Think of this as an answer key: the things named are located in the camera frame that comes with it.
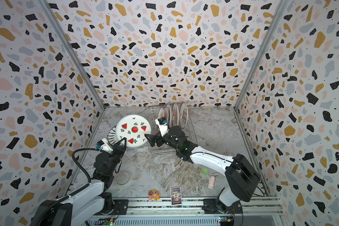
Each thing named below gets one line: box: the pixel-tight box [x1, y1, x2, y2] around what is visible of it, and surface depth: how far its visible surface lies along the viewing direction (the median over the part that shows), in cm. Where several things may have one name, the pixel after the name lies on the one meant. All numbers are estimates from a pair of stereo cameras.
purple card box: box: [169, 186, 183, 206], surface depth 78 cm
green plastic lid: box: [201, 167, 209, 176], surface depth 89 cm
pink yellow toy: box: [148, 188, 162, 201], surface depth 78 cm
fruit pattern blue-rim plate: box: [115, 114, 152, 148], surface depth 85 cm
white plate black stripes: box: [107, 125, 121, 146], surface depth 103 cm
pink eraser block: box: [207, 175, 215, 190], surface depth 82 cm
